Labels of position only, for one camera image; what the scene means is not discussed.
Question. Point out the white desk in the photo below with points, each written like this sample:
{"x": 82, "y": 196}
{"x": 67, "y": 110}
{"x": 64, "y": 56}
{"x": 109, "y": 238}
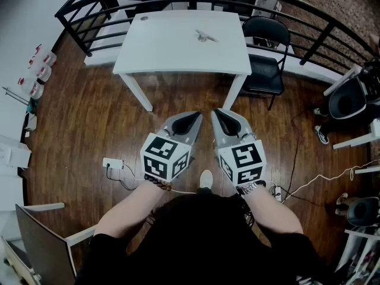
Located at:
{"x": 356, "y": 139}
{"x": 341, "y": 80}

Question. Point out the white power strip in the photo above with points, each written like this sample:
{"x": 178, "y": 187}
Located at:
{"x": 113, "y": 162}
{"x": 276, "y": 192}

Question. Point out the clear plastic jug red label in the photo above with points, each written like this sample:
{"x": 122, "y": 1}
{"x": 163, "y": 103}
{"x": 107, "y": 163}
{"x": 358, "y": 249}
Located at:
{"x": 40, "y": 71}
{"x": 47, "y": 56}
{"x": 31, "y": 88}

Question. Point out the person's black shirt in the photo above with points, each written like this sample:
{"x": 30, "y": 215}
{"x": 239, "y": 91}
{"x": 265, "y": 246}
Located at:
{"x": 202, "y": 242}

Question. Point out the black metal railing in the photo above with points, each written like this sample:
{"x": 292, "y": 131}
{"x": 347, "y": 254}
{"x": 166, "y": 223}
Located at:
{"x": 329, "y": 30}

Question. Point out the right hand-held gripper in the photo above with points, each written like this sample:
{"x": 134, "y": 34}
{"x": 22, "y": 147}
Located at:
{"x": 243, "y": 159}

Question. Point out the person's left forearm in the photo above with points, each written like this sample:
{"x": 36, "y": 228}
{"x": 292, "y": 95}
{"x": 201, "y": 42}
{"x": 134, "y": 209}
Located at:
{"x": 130, "y": 209}

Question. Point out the person's right forearm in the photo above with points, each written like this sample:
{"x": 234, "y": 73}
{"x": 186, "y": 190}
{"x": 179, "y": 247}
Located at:
{"x": 270, "y": 212}

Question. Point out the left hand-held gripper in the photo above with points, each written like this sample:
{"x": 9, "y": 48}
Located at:
{"x": 161, "y": 156}

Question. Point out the metal clip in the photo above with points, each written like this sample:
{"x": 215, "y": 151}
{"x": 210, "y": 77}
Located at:
{"x": 205, "y": 36}

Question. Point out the small white device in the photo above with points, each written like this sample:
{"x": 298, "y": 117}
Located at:
{"x": 30, "y": 122}

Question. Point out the dark brown board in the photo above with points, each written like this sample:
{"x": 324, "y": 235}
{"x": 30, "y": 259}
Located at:
{"x": 44, "y": 245}

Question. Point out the silver metal wristwatch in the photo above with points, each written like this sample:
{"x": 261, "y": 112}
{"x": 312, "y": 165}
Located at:
{"x": 249, "y": 187}

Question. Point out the metal rod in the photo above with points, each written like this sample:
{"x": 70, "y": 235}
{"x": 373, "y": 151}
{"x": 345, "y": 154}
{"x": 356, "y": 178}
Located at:
{"x": 16, "y": 95}

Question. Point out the white side table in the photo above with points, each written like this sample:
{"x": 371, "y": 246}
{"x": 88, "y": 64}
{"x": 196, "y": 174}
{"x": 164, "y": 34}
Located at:
{"x": 75, "y": 236}

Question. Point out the black folding chair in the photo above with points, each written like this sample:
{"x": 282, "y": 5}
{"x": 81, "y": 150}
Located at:
{"x": 265, "y": 73}

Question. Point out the grey round bucket seat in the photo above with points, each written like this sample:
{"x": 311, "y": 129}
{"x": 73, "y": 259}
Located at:
{"x": 363, "y": 211}
{"x": 347, "y": 99}

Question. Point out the white shelf rack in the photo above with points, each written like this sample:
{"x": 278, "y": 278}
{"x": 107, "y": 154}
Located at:
{"x": 360, "y": 248}

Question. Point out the person's white shoe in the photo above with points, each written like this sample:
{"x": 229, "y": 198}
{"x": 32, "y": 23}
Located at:
{"x": 206, "y": 179}

